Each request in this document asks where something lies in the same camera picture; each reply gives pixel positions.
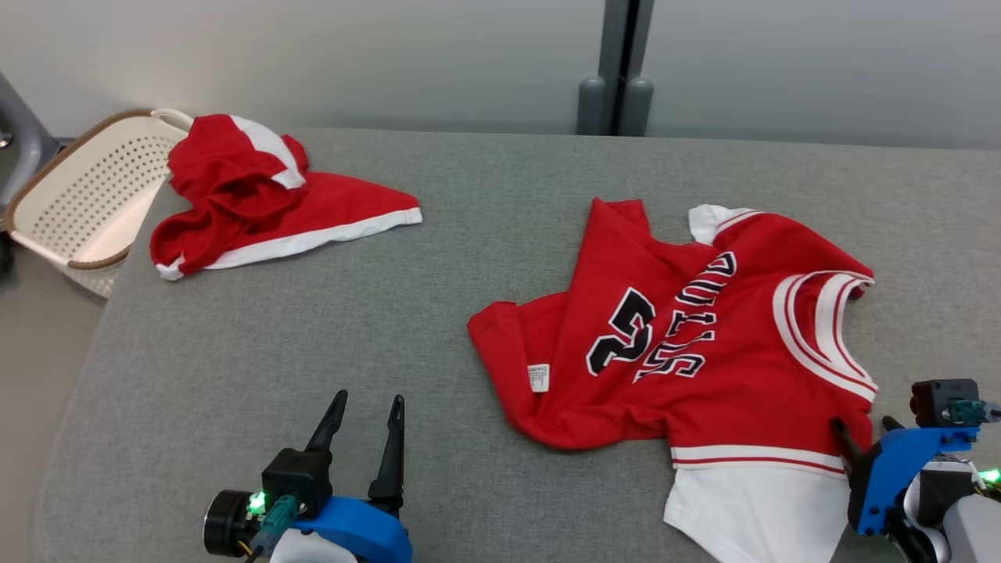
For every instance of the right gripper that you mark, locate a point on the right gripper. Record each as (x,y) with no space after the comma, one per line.
(938,493)

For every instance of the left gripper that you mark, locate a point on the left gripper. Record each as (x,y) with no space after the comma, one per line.
(223,524)

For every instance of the red basketball jersey white sleeves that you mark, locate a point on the red basketball jersey white sleeves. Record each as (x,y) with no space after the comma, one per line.
(735,375)

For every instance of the red shorts with white stripe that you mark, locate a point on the red shorts with white stripe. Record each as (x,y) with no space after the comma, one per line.
(258,211)

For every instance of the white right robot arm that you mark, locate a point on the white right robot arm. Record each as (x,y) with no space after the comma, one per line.
(977,532)

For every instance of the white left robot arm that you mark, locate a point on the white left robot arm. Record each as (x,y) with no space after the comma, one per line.
(309,551)

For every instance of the white perforated laundry basket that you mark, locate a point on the white perforated laundry basket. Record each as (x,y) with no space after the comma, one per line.
(86,203)

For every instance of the grey metal stand leg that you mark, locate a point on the grey metal stand leg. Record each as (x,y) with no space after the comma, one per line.
(23,133)

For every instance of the right wrist camera blue mount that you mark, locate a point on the right wrist camera blue mount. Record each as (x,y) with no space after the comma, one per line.
(891,469)

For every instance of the wrist camera blue mount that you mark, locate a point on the wrist camera blue mount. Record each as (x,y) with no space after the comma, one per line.
(360,532)
(891,469)

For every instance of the left wrist camera blue mount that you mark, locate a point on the left wrist camera blue mount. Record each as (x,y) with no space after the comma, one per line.
(360,532)

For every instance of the grey partition divider post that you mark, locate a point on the grey partition divider post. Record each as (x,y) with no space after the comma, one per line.
(614,70)

